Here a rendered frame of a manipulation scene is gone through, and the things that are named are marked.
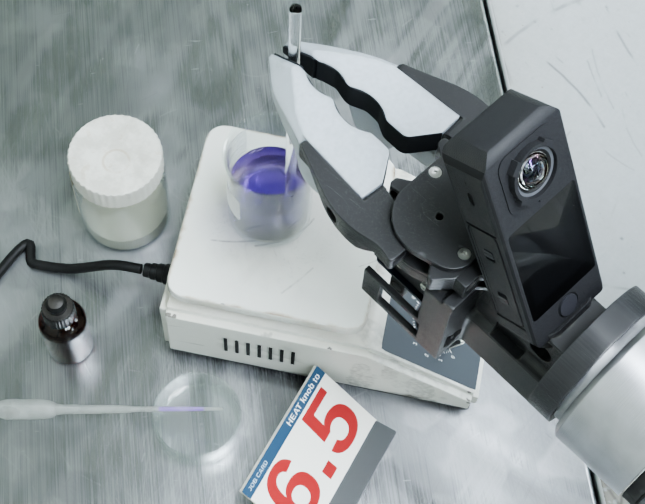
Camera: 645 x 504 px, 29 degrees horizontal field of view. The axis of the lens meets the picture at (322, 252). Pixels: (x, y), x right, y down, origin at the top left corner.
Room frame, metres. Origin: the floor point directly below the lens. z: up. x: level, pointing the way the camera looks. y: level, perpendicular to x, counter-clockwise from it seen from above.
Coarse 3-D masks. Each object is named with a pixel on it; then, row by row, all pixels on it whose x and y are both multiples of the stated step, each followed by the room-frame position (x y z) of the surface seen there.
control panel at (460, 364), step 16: (416, 304) 0.31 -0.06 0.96; (384, 336) 0.29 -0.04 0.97; (400, 336) 0.29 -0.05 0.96; (400, 352) 0.28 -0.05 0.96; (416, 352) 0.28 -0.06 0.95; (448, 352) 0.29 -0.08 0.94; (464, 352) 0.29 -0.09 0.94; (432, 368) 0.28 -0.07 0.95; (448, 368) 0.28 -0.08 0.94; (464, 368) 0.28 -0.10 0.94; (464, 384) 0.27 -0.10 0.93
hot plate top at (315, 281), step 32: (224, 128) 0.40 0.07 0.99; (192, 192) 0.36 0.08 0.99; (224, 192) 0.36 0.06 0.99; (192, 224) 0.33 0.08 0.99; (224, 224) 0.34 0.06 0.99; (320, 224) 0.34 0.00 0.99; (192, 256) 0.31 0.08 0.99; (224, 256) 0.32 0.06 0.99; (256, 256) 0.32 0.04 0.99; (288, 256) 0.32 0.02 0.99; (320, 256) 0.32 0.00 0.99; (352, 256) 0.32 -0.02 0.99; (192, 288) 0.29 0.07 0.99; (224, 288) 0.30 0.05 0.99; (256, 288) 0.30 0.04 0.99; (288, 288) 0.30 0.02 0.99; (320, 288) 0.30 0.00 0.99; (352, 288) 0.30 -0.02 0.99; (288, 320) 0.28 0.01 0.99; (320, 320) 0.28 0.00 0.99; (352, 320) 0.28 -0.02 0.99
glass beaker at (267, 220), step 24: (240, 120) 0.36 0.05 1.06; (264, 120) 0.37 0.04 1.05; (240, 144) 0.36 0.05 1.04; (264, 144) 0.37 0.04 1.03; (240, 192) 0.33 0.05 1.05; (288, 192) 0.33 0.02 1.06; (312, 192) 0.34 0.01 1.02; (240, 216) 0.33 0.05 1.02; (264, 216) 0.32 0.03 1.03; (288, 216) 0.33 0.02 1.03; (264, 240) 0.32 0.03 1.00; (288, 240) 0.33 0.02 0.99
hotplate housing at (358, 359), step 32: (192, 320) 0.28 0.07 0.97; (224, 320) 0.28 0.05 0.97; (256, 320) 0.28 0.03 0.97; (384, 320) 0.30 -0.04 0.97; (192, 352) 0.28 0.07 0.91; (224, 352) 0.28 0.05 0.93; (256, 352) 0.28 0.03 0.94; (288, 352) 0.28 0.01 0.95; (320, 352) 0.27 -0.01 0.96; (352, 352) 0.27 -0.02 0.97; (384, 352) 0.28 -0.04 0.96; (352, 384) 0.27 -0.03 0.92; (384, 384) 0.27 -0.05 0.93; (416, 384) 0.27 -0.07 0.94; (448, 384) 0.27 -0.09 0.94
